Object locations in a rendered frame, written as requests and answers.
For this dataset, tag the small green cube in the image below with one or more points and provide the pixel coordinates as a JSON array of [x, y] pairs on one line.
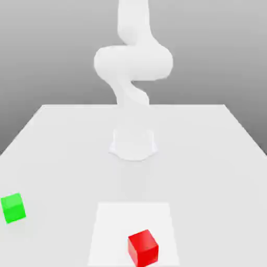
[[13, 208]]

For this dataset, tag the small red cube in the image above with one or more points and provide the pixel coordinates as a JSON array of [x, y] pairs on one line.
[[144, 249]]

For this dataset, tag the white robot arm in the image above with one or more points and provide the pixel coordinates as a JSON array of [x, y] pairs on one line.
[[133, 62]]

